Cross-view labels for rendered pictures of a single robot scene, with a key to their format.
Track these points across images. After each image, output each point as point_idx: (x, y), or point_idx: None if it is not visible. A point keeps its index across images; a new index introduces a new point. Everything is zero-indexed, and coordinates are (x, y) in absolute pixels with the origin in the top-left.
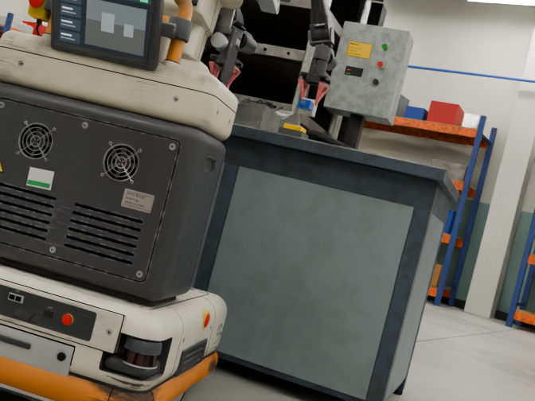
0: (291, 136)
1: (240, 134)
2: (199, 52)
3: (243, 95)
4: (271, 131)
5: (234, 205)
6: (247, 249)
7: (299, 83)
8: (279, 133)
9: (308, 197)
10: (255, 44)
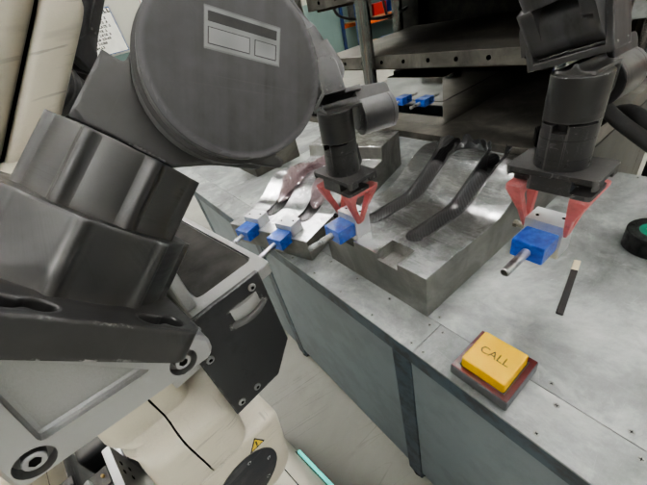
0: (480, 403)
1: (386, 343)
2: (147, 405)
3: (475, 50)
4: (436, 370)
5: (421, 397)
6: (453, 452)
7: (510, 194)
8: (452, 382)
9: (547, 478)
10: (392, 107)
